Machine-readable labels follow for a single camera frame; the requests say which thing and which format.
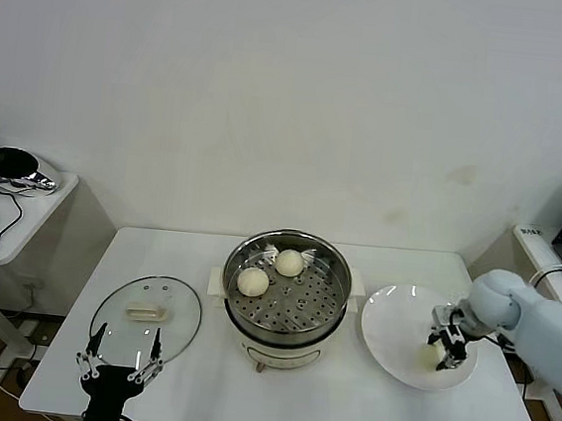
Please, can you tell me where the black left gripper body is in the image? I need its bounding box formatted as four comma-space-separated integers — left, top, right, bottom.
74, 361, 146, 421

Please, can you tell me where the white side table with sticker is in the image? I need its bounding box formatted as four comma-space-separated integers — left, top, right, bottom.
454, 219, 562, 421

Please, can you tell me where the stainless steel steamer basket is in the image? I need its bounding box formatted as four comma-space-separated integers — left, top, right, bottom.
202, 221, 372, 352

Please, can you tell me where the white electric cooker base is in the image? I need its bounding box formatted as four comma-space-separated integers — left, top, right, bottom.
200, 263, 366, 381

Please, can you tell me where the white charging cable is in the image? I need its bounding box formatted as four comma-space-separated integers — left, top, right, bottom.
526, 261, 562, 294

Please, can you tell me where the white round plate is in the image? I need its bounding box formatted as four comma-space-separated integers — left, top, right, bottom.
354, 279, 486, 395

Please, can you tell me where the white side table with mouse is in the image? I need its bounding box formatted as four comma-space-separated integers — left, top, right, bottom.
0, 165, 122, 368

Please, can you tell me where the round glass pot lid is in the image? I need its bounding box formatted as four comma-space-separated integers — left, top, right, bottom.
86, 267, 206, 375

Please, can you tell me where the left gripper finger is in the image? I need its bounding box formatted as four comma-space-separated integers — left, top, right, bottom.
72, 319, 110, 381
125, 324, 168, 387

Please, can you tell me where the white steamed baozi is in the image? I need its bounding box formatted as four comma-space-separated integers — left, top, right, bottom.
274, 247, 307, 279
416, 341, 450, 372
235, 265, 272, 299

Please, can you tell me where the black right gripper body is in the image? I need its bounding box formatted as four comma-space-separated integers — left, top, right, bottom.
431, 309, 474, 349

